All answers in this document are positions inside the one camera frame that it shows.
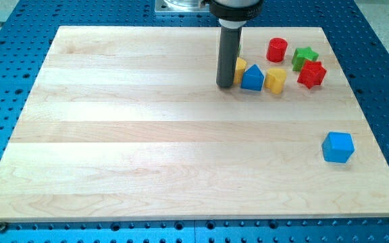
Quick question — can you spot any light wooden board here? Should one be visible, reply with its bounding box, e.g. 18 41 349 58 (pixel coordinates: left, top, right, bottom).
0 26 389 222

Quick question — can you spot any yellow heart block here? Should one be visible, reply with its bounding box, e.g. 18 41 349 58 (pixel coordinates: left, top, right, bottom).
264 67 287 95

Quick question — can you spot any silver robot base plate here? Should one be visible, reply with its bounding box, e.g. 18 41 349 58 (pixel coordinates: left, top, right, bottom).
155 0 209 14

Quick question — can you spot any red cylinder block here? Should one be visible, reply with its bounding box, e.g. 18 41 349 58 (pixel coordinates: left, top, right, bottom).
266 37 288 63

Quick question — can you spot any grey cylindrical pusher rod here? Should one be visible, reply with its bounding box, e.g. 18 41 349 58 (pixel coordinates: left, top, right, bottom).
216 19 246 88

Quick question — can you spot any green star block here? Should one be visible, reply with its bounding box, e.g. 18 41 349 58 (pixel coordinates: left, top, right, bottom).
292 47 319 72

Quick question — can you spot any left board clamp bolt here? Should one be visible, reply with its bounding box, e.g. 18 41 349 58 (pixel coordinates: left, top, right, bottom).
0 222 9 234

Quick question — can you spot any green circle block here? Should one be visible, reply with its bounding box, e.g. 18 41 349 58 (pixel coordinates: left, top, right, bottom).
237 44 241 57

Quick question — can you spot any red star block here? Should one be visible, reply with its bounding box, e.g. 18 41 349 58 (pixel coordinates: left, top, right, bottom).
297 60 327 89

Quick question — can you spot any black robot arm flange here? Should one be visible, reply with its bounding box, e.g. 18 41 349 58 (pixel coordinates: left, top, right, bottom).
206 0 264 22

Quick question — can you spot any blue cube block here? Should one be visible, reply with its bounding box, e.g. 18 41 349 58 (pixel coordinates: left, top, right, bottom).
321 132 355 163

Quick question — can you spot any yellow pentagon block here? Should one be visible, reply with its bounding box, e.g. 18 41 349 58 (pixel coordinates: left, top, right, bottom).
234 57 247 84

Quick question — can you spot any blue house-shaped block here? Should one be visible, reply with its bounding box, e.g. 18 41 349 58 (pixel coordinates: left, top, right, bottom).
240 64 265 91

